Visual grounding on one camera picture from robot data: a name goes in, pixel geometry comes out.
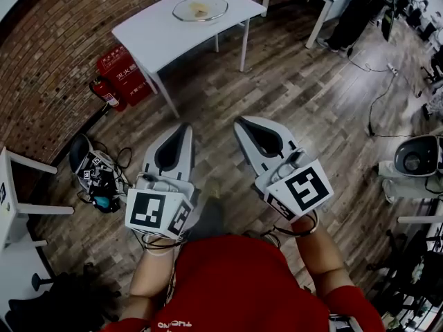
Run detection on glass pot lid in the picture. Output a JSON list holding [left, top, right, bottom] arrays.
[[172, 0, 230, 24]]

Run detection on person's shoe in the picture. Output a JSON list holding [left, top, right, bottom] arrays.
[[203, 177, 223, 200]]

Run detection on person's left forearm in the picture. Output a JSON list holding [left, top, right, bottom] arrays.
[[129, 239, 185, 311]]

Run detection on black floor cable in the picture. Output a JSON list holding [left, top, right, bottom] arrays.
[[347, 48, 443, 138]]

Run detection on black bag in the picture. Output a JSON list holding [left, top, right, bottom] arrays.
[[6, 262, 123, 332]]

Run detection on person's right forearm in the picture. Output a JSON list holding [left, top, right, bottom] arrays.
[[293, 215, 356, 301]]

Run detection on pile of gripper equipment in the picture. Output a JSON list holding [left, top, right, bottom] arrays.
[[68, 133, 134, 214]]

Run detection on red fire extinguisher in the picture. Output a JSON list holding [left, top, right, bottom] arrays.
[[89, 75, 129, 113]]

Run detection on white side table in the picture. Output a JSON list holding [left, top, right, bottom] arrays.
[[0, 146, 75, 252]]

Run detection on red fire extinguisher box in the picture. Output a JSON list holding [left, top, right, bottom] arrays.
[[96, 44, 154, 107]]

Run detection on person's dark trousers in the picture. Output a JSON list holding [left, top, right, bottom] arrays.
[[185, 194, 245, 242]]

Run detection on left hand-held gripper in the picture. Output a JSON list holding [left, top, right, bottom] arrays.
[[124, 122, 197, 240]]

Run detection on person's red shirt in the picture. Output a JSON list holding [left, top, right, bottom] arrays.
[[99, 234, 386, 332]]

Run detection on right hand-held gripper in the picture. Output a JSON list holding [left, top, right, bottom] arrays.
[[233, 116, 335, 225]]

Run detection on black metal rack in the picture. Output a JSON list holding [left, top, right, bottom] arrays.
[[365, 219, 443, 332]]

